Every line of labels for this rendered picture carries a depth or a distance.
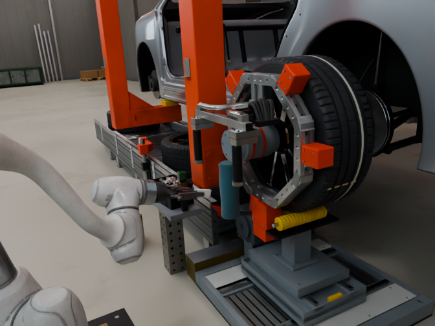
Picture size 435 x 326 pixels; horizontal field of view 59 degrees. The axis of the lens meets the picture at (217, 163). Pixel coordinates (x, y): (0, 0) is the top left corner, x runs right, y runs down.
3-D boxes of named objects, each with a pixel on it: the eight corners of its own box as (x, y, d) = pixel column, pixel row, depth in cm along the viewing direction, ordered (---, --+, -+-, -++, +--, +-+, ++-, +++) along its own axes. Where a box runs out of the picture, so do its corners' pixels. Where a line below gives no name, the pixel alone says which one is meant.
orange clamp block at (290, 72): (301, 94, 144) (311, 74, 137) (285, 96, 140) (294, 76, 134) (292, 81, 148) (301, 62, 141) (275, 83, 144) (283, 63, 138)
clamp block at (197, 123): (214, 127, 168) (213, 115, 166) (195, 130, 164) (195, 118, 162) (209, 125, 172) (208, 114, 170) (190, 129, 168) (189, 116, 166)
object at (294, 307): (365, 302, 177) (366, 283, 174) (303, 330, 162) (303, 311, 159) (296, 254, 220) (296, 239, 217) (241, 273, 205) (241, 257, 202)
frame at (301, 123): (312, 219, 150) (316, 76, 134) (299, 224, 147) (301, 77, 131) (240, 180, 196) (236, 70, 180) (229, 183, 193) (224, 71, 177)
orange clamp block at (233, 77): (251, 84, 173) (243, 68, 177) (235, 85, 170) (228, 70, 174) (245, 94, 179) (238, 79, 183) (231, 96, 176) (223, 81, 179)
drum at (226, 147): (281, 157, 161) (281, 124, 157) (237, 167, 152) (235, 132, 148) (262, 150, 173) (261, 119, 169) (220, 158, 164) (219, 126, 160)
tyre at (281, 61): (287, 36, 183) (267, 156, 217) (245, 38, 173) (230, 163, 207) (400, 86, 134) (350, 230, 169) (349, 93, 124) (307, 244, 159)
